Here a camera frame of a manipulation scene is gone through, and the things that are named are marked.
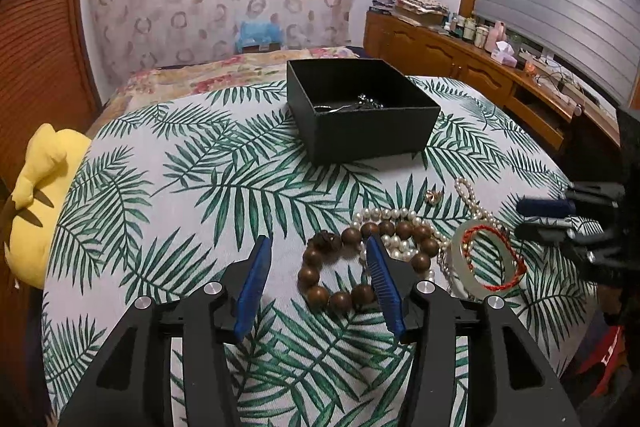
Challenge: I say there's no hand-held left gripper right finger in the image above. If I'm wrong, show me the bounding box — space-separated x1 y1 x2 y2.
364 236 583 427

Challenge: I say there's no red string bracelet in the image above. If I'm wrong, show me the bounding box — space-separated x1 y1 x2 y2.
460 224 528 293

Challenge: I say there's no pale jade bangle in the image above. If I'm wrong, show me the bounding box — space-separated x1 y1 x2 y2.
450 221 518 300

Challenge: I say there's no white pearl necklace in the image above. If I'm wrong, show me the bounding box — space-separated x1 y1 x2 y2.
350 177 508 300

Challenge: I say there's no wooden louvred wardrobe door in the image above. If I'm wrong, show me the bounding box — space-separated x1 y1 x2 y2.
0 0 101 188

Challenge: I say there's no pink bottle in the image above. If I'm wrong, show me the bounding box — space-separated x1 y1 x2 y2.
487 21 508 52

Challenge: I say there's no yellow plush toy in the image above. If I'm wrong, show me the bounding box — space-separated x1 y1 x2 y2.
2 123 93 290

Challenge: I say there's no silver jewelry piece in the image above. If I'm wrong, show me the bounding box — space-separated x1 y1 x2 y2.
312 94 386 114

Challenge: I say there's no pink tissue box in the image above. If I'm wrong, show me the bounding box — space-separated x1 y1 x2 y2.
490 42 521 68

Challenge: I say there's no stack of floral folded fabric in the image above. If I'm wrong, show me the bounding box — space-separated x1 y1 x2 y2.
392 0 451 28

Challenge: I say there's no black jewelry box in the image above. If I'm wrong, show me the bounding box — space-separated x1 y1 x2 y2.
286 58 442 166

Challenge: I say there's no brown wooden bead bracelet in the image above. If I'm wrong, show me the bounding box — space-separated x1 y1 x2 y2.
297 221 441 308

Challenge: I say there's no red bag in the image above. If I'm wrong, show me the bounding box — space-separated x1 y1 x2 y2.
575 324 628 378

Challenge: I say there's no tangle of cables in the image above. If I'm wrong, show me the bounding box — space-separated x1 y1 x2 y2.
522 52 598 102

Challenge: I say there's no blue plastic bag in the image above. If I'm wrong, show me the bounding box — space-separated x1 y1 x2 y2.
236 19 286 54

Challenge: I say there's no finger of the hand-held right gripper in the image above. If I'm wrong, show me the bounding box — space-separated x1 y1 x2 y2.
515 218 622 267
516 183 626 218

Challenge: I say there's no group of cosmetic bottles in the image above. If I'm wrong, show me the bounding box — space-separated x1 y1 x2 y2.
447 12 493 48

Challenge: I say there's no floral bed blanket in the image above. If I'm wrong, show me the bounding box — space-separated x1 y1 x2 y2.
112 47 361 105

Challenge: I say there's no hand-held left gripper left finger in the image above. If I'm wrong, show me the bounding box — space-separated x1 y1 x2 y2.
59 234 273 427

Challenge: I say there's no long wooden cabinet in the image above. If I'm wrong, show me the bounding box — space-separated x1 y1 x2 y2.
362 9 623 152

